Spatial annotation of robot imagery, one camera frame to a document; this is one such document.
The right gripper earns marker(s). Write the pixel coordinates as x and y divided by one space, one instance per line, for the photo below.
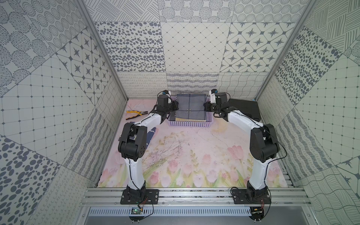
207 105

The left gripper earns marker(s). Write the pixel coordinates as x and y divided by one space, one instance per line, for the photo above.
172 105

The purple plastic basket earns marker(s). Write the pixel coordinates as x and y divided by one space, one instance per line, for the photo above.
172 122

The dark grey plaid pillowcase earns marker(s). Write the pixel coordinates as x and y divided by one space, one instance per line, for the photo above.
191 106

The navy striped cloth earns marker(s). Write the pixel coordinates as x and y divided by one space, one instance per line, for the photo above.
150 134

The yellow zigzag pillowcase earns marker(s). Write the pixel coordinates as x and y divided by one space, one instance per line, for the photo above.
189 120

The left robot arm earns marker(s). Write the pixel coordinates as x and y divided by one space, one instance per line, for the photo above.
132 146

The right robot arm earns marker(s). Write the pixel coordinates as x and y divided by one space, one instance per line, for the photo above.
263 146

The black plastic tool case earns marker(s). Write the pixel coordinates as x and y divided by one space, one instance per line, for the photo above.
247 107

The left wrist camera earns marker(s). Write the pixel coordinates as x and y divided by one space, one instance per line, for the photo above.
164 98

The yellow handled pliers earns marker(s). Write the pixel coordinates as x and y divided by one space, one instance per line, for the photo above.
134 114

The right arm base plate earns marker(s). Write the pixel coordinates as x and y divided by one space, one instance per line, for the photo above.
246 196

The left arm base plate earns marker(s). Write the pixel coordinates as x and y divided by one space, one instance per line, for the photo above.
132 196

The white vented cable duct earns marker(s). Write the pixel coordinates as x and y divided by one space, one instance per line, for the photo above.
170 211

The aluminium mounting rail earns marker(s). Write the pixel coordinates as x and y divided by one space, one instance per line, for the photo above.
197 197

